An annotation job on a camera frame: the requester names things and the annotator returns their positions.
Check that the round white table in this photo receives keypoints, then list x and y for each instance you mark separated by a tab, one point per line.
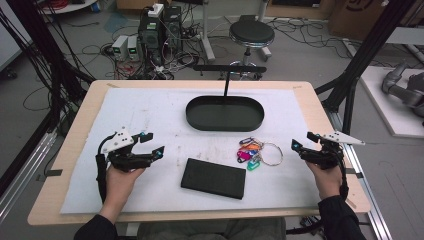
70	6

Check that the white table leg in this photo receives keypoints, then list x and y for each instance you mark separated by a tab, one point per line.
206	36

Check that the large cardboard box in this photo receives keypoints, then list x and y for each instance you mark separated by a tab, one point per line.
360	16

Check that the black computer tower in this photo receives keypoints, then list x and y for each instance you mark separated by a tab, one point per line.
150	40
172	26

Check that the aluminium rail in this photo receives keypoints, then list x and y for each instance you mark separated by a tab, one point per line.
365	186
23	176

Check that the person's right hand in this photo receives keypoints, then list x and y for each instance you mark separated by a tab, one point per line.
328	181

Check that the grey power supply unit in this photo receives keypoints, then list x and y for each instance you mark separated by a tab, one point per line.
119	47
133	47

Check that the white power strip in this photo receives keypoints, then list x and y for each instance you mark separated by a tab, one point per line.
155	10

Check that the black round stool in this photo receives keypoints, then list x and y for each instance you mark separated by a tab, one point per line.
251	33

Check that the black wallet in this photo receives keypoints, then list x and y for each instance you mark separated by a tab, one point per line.
213	178

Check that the white floor board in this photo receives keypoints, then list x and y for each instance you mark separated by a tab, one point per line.
383	110

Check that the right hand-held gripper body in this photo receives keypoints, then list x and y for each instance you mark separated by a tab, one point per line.
328	155

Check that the person's left hand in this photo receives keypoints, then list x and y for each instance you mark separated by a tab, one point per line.
120	186

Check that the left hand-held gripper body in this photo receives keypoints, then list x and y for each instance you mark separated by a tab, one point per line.
125	160

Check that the black oval tray with hanger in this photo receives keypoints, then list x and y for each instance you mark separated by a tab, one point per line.
225	115

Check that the white table mat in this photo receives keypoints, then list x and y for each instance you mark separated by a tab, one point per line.
160	113

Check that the person's legs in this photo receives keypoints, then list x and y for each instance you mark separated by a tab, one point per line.
213	230

